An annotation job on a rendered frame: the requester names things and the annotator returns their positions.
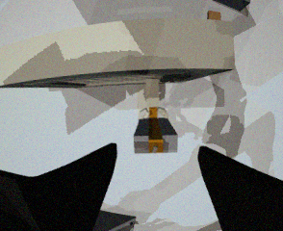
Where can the brown rectangular block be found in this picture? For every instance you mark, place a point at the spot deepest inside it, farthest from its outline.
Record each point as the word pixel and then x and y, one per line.
pixel 213 15

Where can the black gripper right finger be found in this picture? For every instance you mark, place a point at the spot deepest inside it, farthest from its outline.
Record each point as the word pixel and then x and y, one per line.
pixel 244 198

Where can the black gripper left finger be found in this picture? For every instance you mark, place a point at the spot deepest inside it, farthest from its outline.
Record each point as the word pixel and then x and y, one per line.
pixel 68 198

